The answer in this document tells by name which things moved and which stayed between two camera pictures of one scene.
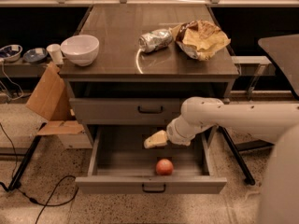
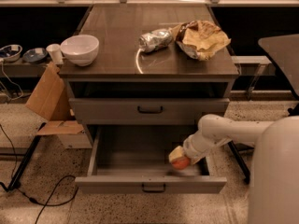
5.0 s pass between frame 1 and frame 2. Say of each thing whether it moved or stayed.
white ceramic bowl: stayed
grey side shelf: stayed
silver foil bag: stayed
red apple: moved
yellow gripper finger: moved
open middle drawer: stayed
